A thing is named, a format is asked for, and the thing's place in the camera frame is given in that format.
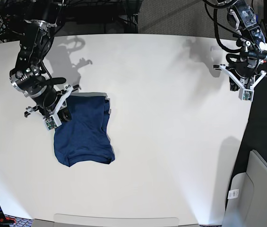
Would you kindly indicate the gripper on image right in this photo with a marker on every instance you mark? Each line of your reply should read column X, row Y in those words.
column 242, row 74

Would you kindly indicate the blue long-sleeve shirt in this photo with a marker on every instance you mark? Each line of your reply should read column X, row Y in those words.
column 84, row 137

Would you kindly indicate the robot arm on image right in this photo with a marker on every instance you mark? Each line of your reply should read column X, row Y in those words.
column 251, row 42

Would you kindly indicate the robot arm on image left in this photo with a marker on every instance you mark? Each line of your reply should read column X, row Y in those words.
column 30, row 76

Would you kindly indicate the beige plastic bin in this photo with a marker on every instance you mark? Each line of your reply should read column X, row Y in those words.
column 247, row 197

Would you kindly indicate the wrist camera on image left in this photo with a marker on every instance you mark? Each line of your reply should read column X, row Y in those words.
column 52, row 122

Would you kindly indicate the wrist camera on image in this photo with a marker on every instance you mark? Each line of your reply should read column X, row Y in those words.
column 52, row 122
column 246, row 94

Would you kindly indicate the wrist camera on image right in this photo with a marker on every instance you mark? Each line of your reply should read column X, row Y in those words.
column 246, row 94

